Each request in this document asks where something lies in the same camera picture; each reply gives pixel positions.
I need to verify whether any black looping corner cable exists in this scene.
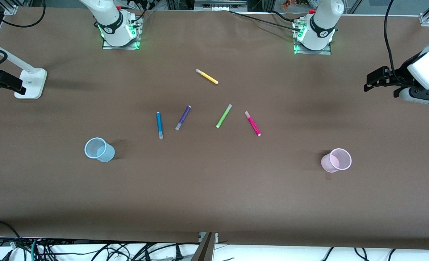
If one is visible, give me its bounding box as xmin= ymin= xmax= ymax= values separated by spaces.
xmin=0 ymin=0 xmax=47 ymax=28

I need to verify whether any grey table leg beam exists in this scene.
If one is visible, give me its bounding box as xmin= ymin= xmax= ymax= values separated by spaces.
xmin=191 ymin=232 xmax=219 ymax=261

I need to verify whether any pink plastic cup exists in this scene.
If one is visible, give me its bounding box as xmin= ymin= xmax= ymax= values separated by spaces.
xmin=321 ymin=148 xmax=353 ymax=173

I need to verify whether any pink marker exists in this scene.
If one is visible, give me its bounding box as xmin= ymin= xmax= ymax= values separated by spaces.
xmin=245 ymin=111 xmax=261 ymax=137

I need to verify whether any white stand with pole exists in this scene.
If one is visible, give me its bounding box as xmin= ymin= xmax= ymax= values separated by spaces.
xmin=0 ymin=36 xmax=47 ymax=100

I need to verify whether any blue marker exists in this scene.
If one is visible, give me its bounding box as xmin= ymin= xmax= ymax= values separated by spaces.
xmin=156 ymin=112 xmax=164 ymax=140

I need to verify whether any yellow marker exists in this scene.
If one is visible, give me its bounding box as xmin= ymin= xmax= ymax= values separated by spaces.
xmin=196 ymin=69 xmax=219 ymax=85

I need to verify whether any brown paper table cover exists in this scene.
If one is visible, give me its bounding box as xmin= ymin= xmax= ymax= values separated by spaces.
xmin=0 ymin=7 xmax=429 ymax=250

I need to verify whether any green marker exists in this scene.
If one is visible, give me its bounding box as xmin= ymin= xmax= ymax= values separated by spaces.
xmin=216 ymin=104 xmax=233 ymax=129

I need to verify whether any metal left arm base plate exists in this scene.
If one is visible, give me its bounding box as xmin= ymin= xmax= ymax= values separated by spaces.
xmin=293 ymin=18 xmax=332 ymax=55

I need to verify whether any black cable across table edge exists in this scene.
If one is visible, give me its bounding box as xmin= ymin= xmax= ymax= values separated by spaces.
xmin=228 ymin=10 xmax=299 ymax=29

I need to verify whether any purple marker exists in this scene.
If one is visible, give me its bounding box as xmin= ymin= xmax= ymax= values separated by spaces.
xmin=175 ymin=105 xmax=192 ymax=131

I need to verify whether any blue plastic cup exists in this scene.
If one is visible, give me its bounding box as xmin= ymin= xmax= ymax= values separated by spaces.
xmin=84 ymin=137 xmax=116 ymax=163

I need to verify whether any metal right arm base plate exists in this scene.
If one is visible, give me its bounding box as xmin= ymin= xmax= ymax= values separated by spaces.
xmin=102 ymin=14 xmax=142 ymax=50

